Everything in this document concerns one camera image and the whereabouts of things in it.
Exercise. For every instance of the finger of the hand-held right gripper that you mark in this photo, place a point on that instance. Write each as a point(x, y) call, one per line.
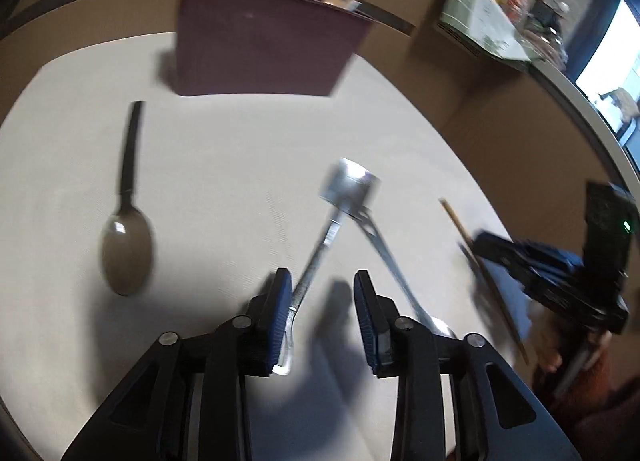
point(535, 278)
point(505, 250)

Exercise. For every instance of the wooden chopstick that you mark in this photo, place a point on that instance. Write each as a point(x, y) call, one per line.
point(457, 226)

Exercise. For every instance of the dark smiley-face spoon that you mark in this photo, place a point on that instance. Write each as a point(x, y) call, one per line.
point(385, 251)

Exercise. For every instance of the bright window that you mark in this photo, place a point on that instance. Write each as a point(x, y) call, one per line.
point(610, 56)

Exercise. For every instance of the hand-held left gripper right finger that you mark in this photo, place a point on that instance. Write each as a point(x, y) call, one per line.
point(367, 321)

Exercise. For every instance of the metal shovel-shaped spoon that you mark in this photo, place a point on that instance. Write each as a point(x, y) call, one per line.
point(350, 186)

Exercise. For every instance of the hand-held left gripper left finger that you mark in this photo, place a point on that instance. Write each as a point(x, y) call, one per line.
point(280, 321)

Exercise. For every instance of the green checked towel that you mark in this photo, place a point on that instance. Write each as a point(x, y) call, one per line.
point(480, 11)

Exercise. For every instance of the maroon plastic utensil holder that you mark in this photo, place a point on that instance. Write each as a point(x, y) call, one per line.
point(260, 41)

